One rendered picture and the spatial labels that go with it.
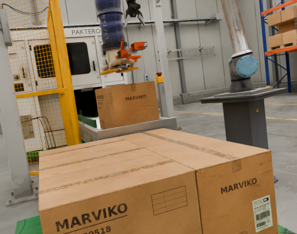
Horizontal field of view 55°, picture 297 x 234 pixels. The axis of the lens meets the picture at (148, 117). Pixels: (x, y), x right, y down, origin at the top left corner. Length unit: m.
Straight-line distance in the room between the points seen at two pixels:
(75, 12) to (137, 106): 9.42
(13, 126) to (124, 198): 2.02
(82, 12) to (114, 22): 9.01
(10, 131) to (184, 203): 2.11
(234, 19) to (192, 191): 1.37
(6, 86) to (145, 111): 1.33
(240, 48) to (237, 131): 0.65
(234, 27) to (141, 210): 1.50
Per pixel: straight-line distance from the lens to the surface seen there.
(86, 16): 11.66
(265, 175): 1.41
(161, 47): 5.61
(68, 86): 3.01
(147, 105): 2.46
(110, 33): 2.66
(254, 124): 2.32
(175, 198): 1.17
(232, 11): 2.20
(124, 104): 2.38
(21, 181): 3.04
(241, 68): 2.13
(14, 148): 2.98
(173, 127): 2.50
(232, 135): 2.38
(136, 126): 2.36
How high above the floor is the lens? 0.89
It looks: 6 degrees down
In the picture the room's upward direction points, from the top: 8 degrees counter-clockwise
